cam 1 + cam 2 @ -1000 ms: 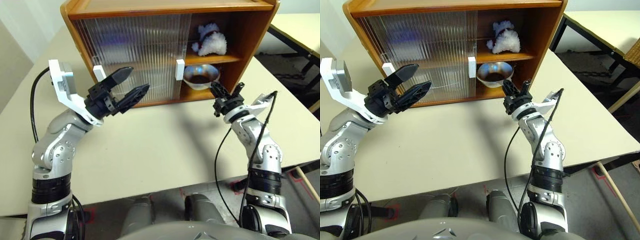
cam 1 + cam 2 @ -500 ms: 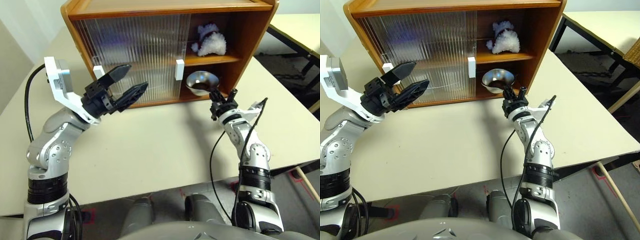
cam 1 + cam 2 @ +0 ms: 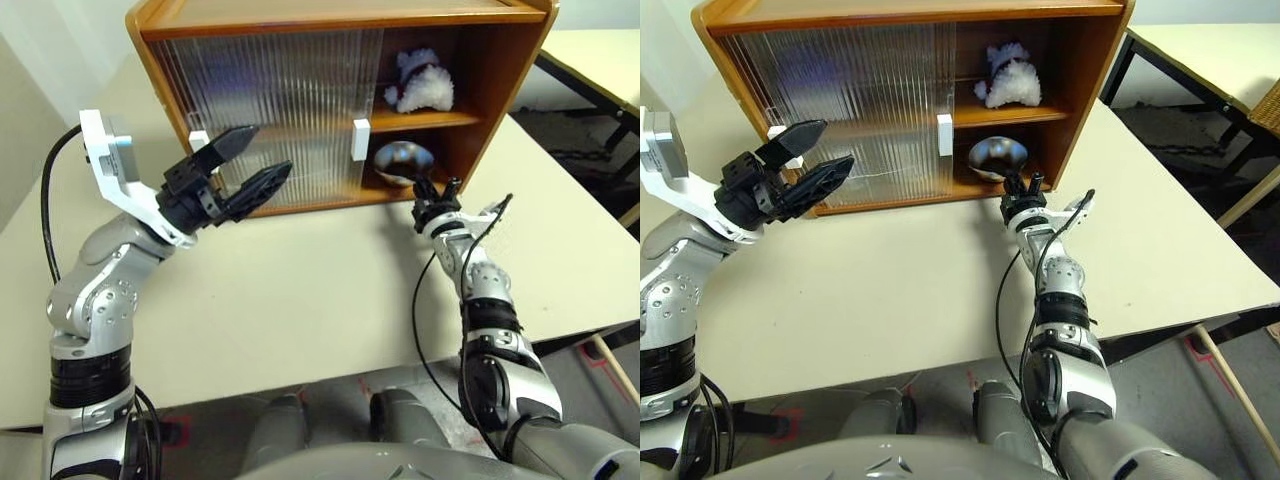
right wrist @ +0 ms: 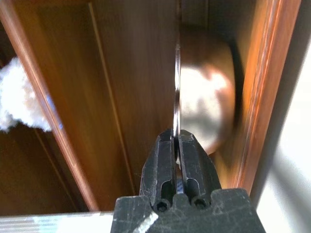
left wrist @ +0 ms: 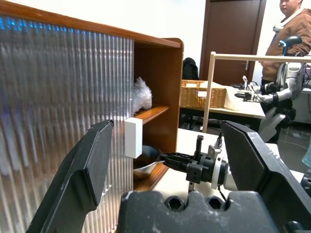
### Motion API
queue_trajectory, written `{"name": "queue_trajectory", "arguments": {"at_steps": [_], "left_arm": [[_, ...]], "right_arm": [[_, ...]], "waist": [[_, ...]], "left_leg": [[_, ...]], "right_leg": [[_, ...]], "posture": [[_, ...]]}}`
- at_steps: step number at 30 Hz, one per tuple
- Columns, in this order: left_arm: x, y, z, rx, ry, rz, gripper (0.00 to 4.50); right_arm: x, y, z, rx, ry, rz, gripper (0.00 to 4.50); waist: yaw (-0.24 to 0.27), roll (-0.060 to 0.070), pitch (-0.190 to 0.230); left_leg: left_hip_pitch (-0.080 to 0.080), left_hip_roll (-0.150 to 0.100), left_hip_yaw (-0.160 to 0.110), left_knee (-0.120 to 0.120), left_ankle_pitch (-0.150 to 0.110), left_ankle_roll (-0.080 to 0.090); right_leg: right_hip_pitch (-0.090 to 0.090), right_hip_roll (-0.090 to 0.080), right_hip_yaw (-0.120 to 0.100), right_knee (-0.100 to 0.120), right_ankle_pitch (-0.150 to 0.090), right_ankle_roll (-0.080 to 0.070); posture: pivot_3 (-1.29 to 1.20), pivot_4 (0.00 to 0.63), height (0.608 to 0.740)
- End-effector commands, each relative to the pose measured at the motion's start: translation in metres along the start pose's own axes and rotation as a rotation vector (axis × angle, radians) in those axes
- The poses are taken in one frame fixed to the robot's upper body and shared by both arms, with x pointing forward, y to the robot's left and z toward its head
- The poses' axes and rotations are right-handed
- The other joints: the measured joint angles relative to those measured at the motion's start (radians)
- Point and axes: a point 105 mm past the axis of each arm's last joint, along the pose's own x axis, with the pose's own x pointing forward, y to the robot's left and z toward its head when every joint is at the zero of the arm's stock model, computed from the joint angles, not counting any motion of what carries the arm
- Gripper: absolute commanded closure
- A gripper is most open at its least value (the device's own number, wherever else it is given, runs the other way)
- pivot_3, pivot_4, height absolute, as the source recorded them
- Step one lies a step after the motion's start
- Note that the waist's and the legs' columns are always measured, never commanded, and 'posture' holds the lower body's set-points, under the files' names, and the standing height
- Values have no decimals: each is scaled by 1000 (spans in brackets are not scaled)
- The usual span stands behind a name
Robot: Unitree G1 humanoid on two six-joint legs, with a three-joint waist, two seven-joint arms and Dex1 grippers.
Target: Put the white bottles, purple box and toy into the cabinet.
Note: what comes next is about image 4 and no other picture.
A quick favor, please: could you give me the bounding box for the white snowman plush toy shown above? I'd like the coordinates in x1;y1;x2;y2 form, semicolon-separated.
0;56;53;133

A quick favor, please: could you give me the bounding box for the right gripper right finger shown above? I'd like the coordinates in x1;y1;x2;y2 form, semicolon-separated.
179;130;222;202

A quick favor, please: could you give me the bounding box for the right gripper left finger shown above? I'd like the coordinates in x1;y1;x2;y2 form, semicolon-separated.
139;129;176;207

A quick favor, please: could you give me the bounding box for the ribbed glass sliding door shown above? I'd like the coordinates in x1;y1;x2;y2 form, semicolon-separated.
0;211;115;233

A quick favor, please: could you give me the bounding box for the steel bowl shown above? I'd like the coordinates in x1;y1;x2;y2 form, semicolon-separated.
173;31;238;195

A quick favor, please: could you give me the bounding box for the wooden cabinet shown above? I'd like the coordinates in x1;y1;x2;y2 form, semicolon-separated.
0;0;303;214

